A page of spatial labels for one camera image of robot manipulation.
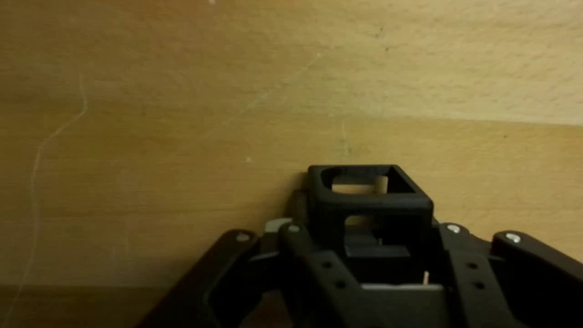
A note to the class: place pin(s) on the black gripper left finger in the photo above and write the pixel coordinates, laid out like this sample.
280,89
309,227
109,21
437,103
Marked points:
238,278

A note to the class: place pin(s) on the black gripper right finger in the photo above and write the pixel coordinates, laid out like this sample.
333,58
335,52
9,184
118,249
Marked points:
522,284

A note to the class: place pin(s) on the black square frame block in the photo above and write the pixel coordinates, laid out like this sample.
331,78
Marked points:
366,209

